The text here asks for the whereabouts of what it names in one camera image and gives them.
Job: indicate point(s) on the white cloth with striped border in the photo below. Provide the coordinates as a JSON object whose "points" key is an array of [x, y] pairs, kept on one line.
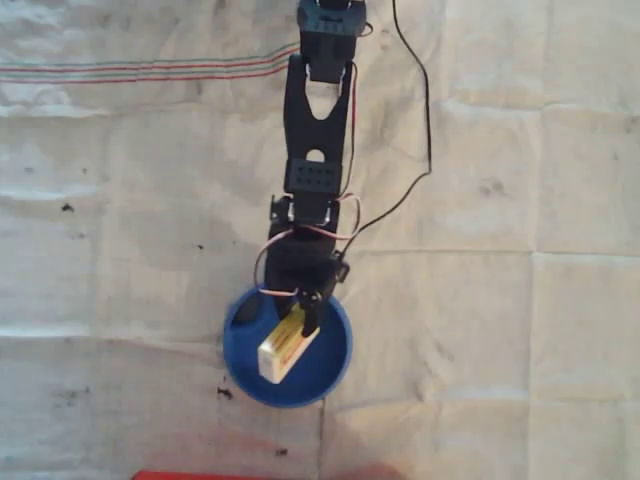
{"points": [[500, 350]]}

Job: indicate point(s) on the red flat object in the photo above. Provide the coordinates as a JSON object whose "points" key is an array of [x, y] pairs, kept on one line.
{"points": [[225, 476]]}

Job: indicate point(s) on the blue plastic bowl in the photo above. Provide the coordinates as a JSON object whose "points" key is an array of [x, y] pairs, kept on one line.
{"points": [[330, 360]]}

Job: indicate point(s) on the yellow white small box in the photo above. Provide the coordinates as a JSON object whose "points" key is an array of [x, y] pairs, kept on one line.
{"points": [[282, 350]]}

